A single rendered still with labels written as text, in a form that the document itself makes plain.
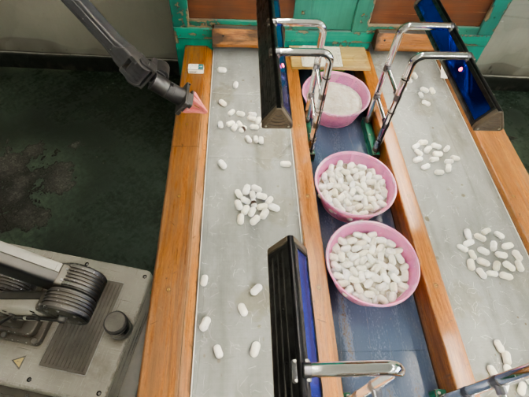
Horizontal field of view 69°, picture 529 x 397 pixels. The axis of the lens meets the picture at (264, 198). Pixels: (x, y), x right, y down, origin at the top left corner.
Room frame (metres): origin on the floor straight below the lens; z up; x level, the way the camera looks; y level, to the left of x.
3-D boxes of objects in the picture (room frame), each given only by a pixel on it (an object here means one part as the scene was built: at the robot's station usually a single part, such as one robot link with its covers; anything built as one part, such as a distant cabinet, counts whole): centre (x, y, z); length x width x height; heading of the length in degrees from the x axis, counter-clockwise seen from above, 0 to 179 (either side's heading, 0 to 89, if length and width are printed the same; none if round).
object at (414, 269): (0.51, -0.32, 0.72); 0.27 x 0.27 x 0.10
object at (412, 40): (1.53, -0.55, 0.83); 0.30 x 0.06 x 0.07; 96
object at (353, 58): (1.44, -0.22, 0.77); 0.33 x 0.15 x 0.01; 96
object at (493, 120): (1.09, -0.54, 1.08); 0.62 x 0.08 x 0.07; 6
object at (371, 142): (1.07, -0.46, 0.90); 0.20 x 0.19 x 0.45; 6
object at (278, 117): (1.03, 0.02, 1.08); 0.62 x 0.08 x 0.07; 6
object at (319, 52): (1.03, -0.06, 0.90); 0.20 x 0.19 x 0.45; 6
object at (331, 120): (1.23, -0.24, 0.72); 0.27 x 0.27 x 0.10
